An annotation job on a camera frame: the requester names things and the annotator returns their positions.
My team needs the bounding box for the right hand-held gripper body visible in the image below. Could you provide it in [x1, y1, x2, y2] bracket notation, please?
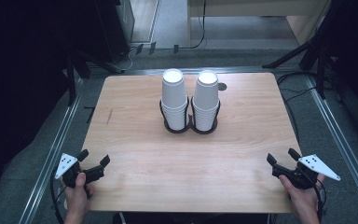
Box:
[271, 153, 342, 190]

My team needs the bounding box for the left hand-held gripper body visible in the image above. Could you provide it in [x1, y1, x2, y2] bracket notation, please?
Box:
[54, 152, 105, 189]

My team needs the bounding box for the black double cup holder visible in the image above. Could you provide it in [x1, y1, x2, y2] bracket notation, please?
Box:
[158, 96, 222, 135]

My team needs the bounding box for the stack of white paper cups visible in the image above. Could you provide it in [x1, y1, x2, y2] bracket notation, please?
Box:
[160, 68, 190, 132]
[192, 69, 221, 133]

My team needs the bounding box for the person's right hand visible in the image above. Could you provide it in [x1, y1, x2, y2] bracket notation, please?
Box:
[278, 173, 326, 217]

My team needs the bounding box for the person's left hand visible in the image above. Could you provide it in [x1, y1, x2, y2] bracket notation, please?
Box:
[62, 172, 95, 217]

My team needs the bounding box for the black metal stand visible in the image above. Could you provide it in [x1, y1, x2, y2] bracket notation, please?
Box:
[64, 48, 126, 107]

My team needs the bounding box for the black curtain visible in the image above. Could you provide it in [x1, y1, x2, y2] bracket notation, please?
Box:
[0, 0, 76, 175]

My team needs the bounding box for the black tripod stand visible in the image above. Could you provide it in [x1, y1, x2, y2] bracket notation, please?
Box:
[262, 0, 358, 101]

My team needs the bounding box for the grey cabinet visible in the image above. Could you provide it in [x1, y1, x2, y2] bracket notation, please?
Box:
[115, 0, 136, 48]

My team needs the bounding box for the light wooden bench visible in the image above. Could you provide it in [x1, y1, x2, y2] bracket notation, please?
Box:
[186, 0, 334, 49]

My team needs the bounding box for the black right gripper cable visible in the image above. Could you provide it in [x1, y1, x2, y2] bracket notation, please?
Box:
[312, 179, 328, 224]

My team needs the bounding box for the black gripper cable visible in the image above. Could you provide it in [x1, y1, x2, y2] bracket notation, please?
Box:
[49, 167, 67, 224]
[312, 179, 328, 224]

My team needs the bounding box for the metal floor rail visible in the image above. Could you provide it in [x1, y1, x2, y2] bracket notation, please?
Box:
[87, 65, 310, 77]
[303, 74, 358, 219]
[18, 77, 86, 224]

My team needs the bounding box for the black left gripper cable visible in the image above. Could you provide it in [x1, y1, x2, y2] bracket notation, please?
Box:
[49, 167, 67, 224]

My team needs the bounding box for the black floor cable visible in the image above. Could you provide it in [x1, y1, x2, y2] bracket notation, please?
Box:
[275, 71, 319, 145]

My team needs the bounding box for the white thin cable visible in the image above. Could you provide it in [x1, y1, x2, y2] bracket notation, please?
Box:
[117, 46, 135, 72]

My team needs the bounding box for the black hanging cable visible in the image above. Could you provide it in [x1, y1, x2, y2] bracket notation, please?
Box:
[178, 0, 208, 51]

